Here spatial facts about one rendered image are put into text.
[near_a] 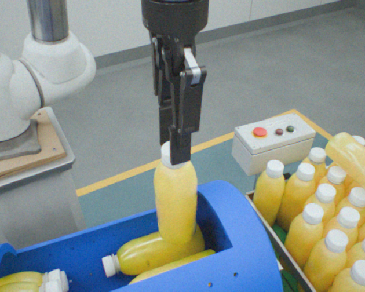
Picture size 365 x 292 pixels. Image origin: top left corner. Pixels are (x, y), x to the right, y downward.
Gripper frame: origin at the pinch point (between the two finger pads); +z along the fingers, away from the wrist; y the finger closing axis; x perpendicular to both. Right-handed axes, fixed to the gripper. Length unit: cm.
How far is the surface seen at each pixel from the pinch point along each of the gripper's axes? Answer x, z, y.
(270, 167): 28.3, 25.9, -10.0
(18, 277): -28.2, 22.9, -0.2
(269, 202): 28.2, 35.4, -6.9
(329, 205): 36.3, 28.9, 3.2
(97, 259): -15.2, 33.7, -5.8
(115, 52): 47, 125, -282
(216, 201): 6.1, 13.5, 3.7
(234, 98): 129, 138, -185
